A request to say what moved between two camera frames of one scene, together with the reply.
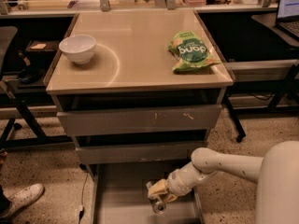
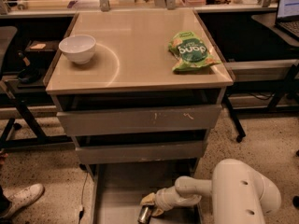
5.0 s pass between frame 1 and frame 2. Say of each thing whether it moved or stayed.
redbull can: moved
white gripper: moved
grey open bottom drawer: stayed
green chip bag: stayed
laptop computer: stayed
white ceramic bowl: stayed
